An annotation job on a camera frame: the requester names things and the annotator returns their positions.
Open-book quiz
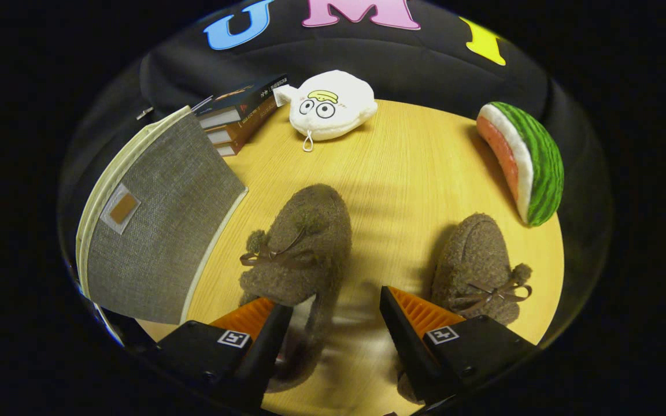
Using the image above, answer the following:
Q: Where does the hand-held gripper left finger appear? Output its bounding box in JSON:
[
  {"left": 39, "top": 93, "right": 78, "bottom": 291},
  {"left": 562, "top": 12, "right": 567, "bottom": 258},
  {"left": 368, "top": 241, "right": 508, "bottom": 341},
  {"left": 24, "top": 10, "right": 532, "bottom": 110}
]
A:
[{"left": 154, "top": 297, "right": 294, "bottom": 410}]

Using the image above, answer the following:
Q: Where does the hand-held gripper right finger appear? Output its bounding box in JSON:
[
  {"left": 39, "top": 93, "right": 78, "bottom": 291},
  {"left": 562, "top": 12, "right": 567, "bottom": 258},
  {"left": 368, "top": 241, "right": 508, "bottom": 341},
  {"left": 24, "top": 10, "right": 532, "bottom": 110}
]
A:
[{"left": 379, "top": 285, "right": 541, "bottom": 406}]

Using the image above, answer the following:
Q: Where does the brown fuzzy shoe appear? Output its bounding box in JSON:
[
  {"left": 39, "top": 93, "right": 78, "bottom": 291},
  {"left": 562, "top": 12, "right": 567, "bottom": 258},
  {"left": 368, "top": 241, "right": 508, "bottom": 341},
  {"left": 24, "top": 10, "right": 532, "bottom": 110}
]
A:
[
  {"left": 239, "top": 184, "right": 353, "bottom": 393},
  {"left": 430, "top": 213, "right": 533, "bottom": 326}
]

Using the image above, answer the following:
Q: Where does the grey fabric storage box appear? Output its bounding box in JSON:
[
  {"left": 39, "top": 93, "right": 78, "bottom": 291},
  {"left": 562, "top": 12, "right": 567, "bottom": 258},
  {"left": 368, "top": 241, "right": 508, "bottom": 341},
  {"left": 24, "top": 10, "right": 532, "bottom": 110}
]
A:
[{"left": 76, "top": 105, "right": 249, "bottom": 325}]

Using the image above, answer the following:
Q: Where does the brown book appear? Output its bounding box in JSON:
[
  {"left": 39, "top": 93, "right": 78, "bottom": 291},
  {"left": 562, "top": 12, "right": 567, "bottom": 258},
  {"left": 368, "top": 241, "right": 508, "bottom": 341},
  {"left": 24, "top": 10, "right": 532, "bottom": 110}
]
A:
[
  {"left": 216, "top": 118, "right": 264, "bottom": 158},
  {"left": 206, "top": 99, "right": 279, "bottom": 145}
]

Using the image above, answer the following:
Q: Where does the watermelon slice plush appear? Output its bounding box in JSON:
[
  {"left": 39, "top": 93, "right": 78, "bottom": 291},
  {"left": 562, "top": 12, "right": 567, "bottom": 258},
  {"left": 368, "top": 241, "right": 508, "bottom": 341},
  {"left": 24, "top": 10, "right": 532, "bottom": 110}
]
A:
[{"left": 476, "top": 102, "right": 565, "bottom": 227}]

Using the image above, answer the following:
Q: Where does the white plush toy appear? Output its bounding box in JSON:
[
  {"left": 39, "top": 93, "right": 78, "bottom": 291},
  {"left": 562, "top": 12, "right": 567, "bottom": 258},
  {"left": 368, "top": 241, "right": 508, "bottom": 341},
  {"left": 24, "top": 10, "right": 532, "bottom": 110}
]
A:
[{"left": 275, "top": 70, "right": 378, "bottom": 152}]

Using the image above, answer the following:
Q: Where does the dark hardcover book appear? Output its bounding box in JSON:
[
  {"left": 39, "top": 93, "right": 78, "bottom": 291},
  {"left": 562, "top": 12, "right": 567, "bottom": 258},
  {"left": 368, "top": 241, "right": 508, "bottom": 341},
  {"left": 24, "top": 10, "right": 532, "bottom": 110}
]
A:
[{"left": 194, "top": 74, "right": 288, "bottom": 129}]

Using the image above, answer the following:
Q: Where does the black backdrop cloth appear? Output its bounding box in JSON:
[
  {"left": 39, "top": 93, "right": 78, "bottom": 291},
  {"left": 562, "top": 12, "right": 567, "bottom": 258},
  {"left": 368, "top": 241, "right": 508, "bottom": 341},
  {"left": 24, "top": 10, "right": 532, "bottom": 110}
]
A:
[{"left": 58, "top": 0, "right": 614, "bottom": 324}]

